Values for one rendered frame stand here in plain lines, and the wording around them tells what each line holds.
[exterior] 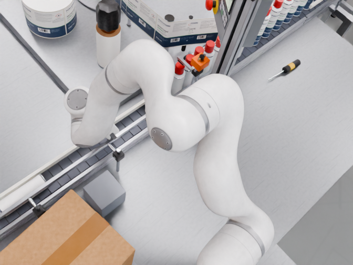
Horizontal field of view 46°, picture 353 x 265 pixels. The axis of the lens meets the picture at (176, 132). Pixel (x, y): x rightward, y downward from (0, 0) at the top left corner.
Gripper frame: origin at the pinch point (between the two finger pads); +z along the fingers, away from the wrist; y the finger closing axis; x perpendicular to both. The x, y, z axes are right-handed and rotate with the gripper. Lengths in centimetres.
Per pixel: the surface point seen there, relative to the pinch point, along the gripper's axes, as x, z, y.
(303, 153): -50, 30, -49
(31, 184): 29.0, -9.3, 0.1
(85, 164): 13.5, 1.8, -2.6
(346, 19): -125, 63, -15
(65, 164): 18.6, -0.1, 1.5
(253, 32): -49, -26, -17
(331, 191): -72, 127, -73
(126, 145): -1.0, 7.2, -5.4
